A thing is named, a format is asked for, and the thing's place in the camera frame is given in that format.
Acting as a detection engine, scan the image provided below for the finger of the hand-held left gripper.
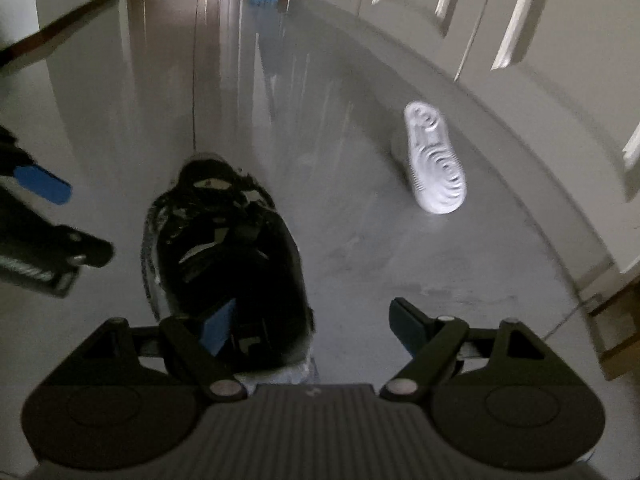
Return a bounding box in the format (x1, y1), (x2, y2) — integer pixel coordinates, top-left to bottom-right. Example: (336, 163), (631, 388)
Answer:
(0, 126), (74, 207)
(0, 187), (115, 269)

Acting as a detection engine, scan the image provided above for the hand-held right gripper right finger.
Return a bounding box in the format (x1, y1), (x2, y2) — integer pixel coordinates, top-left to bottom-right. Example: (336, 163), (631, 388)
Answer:
(380, 297), (546, 404)

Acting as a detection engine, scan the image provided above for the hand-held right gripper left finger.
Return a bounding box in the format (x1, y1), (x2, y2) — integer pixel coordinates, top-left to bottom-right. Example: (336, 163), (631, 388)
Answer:
(81, 298), (249, 402)

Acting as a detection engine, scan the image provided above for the black sneaker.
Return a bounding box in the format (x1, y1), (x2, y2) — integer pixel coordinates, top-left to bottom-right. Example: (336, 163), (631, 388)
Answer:
(141, 151), (319, 386)

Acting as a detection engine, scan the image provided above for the white sneaker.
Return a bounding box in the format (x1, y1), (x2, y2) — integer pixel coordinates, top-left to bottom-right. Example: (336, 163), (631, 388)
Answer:
(391, 101), (468, 215)

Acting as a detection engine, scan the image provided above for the white panelled cabinet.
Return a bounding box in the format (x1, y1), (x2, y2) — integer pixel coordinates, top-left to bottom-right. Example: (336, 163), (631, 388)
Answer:
(294, 0), (640, 283)

